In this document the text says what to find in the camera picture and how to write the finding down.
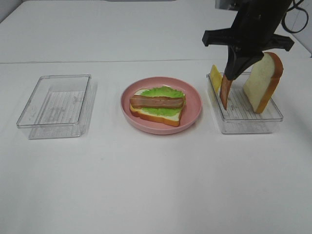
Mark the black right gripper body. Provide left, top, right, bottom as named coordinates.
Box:
left=202, top=0, right=294, bottom=59

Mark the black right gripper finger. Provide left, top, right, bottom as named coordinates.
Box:
left=233, top=52, right=264, bottom=79
left=224, top=47, right=236, bottom=78

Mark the bacon strip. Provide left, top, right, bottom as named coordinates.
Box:
left=130, top=95, right=184, bottom=109
left=219, top=74, right=232, bottom=110

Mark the yellow cheese slice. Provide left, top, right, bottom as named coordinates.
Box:
left=210, top=65, right=222, bottom=93

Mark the green lettuce leaf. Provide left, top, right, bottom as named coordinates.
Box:
left=136, top=86, right=186, bottom=117

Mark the bread slice with orange crust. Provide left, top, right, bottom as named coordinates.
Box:
left=129, top=91, right=186, bottom=127

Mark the clear plastic right container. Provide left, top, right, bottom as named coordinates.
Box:
left=206, top=72, right=283, bottom=134

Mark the clear plastic container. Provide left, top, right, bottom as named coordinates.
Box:
left=17, top=74, right=97, bottom=139
left=206, top=72, right=283, bottom=134

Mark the pink round plate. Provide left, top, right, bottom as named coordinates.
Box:
left=120, top=77, right=202, bottom=135

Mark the clear plastic left container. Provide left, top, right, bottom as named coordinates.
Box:
left=17, top=74, right=97, bottom=139

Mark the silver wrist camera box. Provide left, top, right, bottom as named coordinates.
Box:
left=215, top=0, right=237, bottom=11

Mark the black cable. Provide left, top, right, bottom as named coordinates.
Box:
left=281, top=0, right=309, bottom=34

